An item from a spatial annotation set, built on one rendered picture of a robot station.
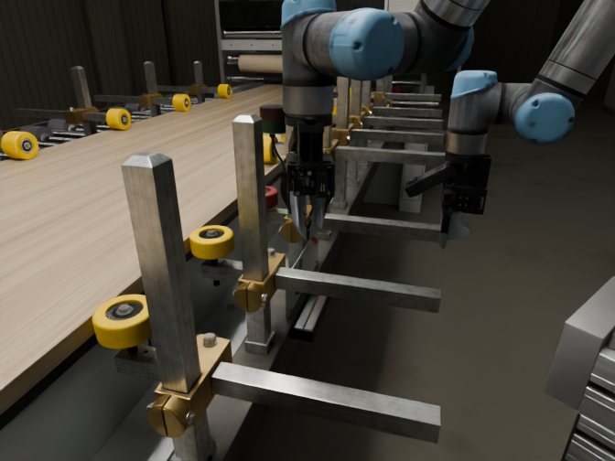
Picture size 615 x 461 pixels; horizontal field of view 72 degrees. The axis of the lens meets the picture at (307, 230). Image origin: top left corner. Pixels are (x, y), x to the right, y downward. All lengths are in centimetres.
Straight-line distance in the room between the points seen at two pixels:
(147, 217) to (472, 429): 146
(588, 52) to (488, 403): 136
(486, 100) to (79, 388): 83
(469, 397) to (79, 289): 146
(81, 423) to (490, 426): 134
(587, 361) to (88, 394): 67
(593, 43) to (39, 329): 83
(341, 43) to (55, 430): 65
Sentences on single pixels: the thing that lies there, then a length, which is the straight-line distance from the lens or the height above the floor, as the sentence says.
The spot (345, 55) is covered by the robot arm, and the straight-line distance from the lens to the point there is 52.
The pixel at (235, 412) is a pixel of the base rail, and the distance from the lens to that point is 74.
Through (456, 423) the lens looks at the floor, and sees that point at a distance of 172.
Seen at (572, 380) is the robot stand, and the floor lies 94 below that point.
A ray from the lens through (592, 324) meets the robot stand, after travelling 49.
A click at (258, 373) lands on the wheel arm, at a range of 59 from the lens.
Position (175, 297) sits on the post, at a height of 98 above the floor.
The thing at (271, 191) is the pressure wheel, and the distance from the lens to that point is 101.
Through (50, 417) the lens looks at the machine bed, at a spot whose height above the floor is 75.
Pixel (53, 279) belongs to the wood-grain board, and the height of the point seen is 90.
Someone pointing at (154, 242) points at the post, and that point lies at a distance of 46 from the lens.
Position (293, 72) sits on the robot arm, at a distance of 62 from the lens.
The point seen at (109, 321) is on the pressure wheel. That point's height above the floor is 91.
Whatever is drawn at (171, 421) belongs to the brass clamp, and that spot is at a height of 83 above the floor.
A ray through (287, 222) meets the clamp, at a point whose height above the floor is 87.
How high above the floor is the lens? 124
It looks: 25 degrees down
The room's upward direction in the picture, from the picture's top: straight up
